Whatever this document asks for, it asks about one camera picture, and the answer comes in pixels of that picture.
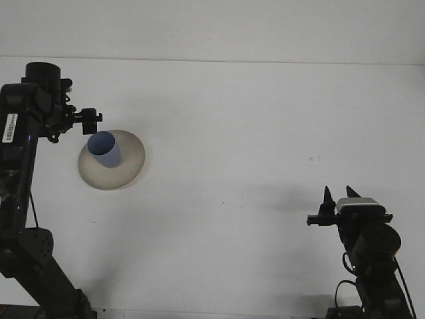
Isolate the pale blue cup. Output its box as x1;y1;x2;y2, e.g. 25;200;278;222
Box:
86;131;121;169

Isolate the pale round plate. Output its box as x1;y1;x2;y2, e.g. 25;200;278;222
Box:
78;129;147;191

